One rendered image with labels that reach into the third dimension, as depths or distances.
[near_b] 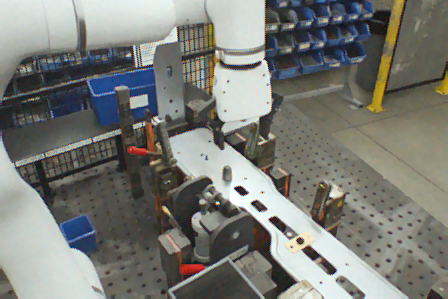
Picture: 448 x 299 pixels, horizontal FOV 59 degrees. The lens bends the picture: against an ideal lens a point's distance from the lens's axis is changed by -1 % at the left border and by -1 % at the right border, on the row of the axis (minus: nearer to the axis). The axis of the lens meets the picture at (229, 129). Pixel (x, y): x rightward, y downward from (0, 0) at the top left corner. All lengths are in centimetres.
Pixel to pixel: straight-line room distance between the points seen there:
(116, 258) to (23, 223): 89
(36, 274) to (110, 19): 41
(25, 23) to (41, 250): 34
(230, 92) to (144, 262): 92
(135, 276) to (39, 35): 105
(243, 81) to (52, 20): 32
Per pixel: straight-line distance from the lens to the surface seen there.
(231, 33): 65
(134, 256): 151
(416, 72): 424
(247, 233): 95
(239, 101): 70
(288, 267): 106
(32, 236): 68
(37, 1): 55
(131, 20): 56
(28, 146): 157
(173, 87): 152
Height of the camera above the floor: 181
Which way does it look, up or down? 31 degrees down
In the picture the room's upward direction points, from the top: straight up
